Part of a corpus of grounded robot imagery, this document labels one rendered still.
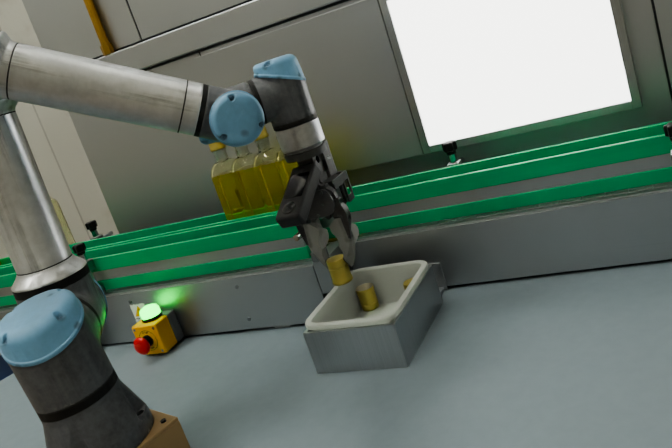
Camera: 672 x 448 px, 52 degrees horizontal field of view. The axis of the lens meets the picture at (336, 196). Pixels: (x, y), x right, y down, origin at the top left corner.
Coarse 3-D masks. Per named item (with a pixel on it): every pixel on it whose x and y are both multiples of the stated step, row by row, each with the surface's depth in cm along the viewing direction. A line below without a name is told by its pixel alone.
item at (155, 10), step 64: (64, 0) 173; (128, 0) 166; (192, 0) 159; (256, 0) 150; (320, 0) 144; (640, 0) 124; (128, 64) 169; (192, 64) 165; (640, 64) 127; (128, 128) 179; (576, 128) 135; (128, 192) 187; (192, 192) 178
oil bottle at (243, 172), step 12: (240, 156) 148; (252, 156) 149; (240, 168) 148; (252, 168) 147; (240, 180) 149; (252, 180) 148; (240, 192) 150; (252, 192) 149; (252, 204) 150; (264, 204) 149
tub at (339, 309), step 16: (352, 272) 134; (368, 272) 133; (384, 272) 131; (400, 272) 130; (416, 272) 129; (336, 288) 128; (352, 288) 133; (384, 288) 132; (400, 288) 131; (320, 304) 123; (336, 304) 127; (352, 304) 131; (384, 304) 132; (400, 304) 113; (320, 320) 121; (336, 320) 125; (352, 320) 112; (368, 320) 111; (384, 320) 110
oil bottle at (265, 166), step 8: (264, 152) 145; (272, 152) 145; (256, 160) 146; (264, 160) 145; (272, 160) 144; (256, 168) 146; (264, 168) 145; (272, 168) 145; (264, 176) 146; (272, 176) 145; (280, 176) 145; (264, 184) 147; (272, 184) 146; (280, 184) 145; (264, 192) 148; (272, 192) 147; (280, 192) 146; (272, 200) 147; (280, 200) 147; (272, 208) 148
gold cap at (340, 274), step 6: (330, 258) 118; (336, 258) 117; (342, 258) 116; (330, 264) 116; (336, 264) 116; (342, 264) 116; (330, 270) 117; (336, 270) 116; (342, 270) 116; (348, 270) 117; (336, 276) 117; (342, 276) 117; (348, 276) 117; (336, 282) 117; (342, 282) 117; (348, 282) 117
